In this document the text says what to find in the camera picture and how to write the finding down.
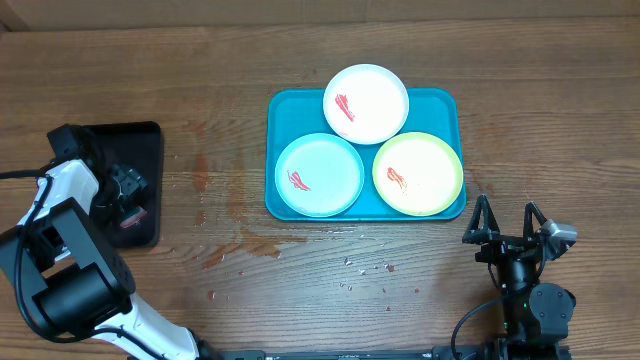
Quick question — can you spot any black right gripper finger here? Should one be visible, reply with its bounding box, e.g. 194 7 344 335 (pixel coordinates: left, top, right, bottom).
523 201 547 239
462 194 500 245

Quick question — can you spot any light blue plate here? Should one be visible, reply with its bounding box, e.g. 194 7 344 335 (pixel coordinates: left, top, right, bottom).
272 133 365 218

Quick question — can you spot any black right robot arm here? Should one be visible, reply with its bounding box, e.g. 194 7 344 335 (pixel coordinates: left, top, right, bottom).
450 194 578 359

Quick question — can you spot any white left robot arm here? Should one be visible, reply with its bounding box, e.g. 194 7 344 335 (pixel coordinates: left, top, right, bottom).
1 159 202 359

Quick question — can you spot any black rectangular tray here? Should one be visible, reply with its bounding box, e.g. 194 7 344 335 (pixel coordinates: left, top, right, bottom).
88 121 164 249

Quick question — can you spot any teal plastic tray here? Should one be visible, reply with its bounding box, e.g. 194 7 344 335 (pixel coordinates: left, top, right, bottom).
265 88 463 222

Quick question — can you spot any yellow green plate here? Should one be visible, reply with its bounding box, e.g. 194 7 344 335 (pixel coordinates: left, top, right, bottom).
372 132 464 217

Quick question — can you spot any white plate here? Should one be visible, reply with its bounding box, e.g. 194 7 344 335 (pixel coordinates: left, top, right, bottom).
323 64 409 145

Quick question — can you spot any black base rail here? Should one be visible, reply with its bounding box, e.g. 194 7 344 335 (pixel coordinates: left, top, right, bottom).
213 345 572 360

